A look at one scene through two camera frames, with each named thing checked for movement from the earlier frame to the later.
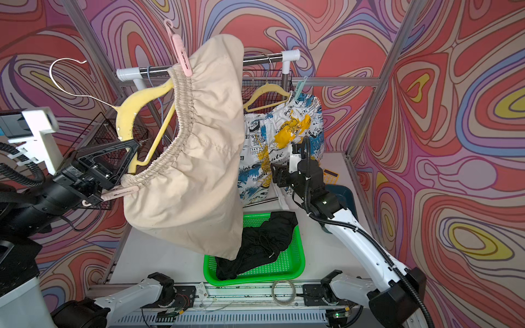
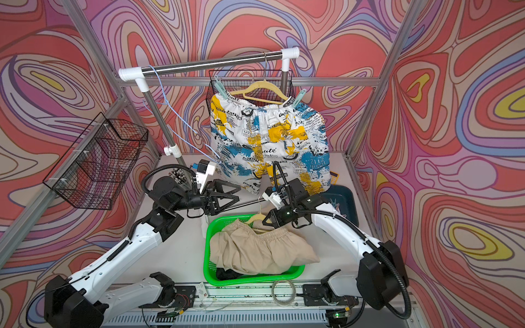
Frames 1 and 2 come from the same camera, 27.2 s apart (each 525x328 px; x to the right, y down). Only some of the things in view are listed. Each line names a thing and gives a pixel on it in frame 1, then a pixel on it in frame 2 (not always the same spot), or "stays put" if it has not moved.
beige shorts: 197,194 → 239,249
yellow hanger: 133,163 → 259,216
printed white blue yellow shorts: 267,138 stays put
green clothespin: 299,87 → 299,98
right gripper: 281,173 → 278,221
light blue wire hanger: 153,86 → 167,104
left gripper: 82,182 → 208,201
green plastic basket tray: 290,263 stays put
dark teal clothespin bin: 347,197 stays put
